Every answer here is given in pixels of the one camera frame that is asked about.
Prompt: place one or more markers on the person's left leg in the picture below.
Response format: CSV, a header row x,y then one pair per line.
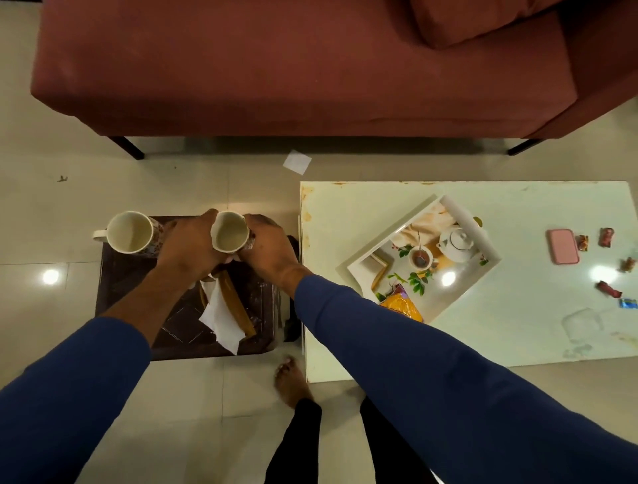
x,y
296,444

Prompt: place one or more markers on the orange-brown candy wrapper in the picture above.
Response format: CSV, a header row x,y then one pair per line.
x,y
582,243

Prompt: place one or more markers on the person's right leg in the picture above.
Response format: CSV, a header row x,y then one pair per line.
x,y
391,448

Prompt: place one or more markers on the dark brown side stool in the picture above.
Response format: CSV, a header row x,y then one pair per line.
x,y
129,294

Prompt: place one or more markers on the white floral mug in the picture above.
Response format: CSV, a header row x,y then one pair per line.
x,y
230,232
130,233

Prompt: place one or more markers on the person's right fingers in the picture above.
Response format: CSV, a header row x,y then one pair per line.
x,y
250,251

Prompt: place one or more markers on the person's right hand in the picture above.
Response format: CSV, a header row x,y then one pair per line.
x,y
271,252

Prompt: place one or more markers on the pink flat case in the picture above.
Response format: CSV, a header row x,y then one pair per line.
x,y
562,246

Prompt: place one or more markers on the person's left foot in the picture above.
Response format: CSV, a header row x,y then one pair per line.
x,y
291,381

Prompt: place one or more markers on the brown wooden holder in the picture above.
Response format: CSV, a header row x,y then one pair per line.
x,y
237,304

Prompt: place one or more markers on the blue candy wrapper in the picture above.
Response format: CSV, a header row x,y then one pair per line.
x,y
628,303

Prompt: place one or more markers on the brown candy wrapper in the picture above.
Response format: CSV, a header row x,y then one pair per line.
x,y
628,264

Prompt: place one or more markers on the person's right forearm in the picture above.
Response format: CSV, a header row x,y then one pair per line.
x,y
438,389

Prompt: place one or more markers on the person's left hand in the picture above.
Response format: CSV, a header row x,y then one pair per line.
x,y
188,247

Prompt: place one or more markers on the white paper napkin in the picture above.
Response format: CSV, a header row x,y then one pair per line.
x,y
219,316

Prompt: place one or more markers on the maroon sofa cushion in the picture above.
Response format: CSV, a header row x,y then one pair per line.
x,y
463,20

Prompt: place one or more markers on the person's left thumb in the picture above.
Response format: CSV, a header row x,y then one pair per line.
x,y
210,218

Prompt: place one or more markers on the maroon fabric sofa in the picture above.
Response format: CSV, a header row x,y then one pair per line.
x,y
279,65

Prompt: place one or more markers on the orange snack packet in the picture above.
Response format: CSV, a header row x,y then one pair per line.
x,y
402,305

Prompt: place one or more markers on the white printed serving tray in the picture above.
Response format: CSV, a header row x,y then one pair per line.
x,y
448,294

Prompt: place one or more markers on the white paper square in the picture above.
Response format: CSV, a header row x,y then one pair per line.
x,y
297,162

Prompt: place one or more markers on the person's leg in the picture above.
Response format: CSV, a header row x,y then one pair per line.
x,y
391,448
296,444

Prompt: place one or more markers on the red candy wrapper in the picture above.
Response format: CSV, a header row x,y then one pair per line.
x,y
606,237
609,289

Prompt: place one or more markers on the person's left forearm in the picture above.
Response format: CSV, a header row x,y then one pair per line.
x,y
74,379

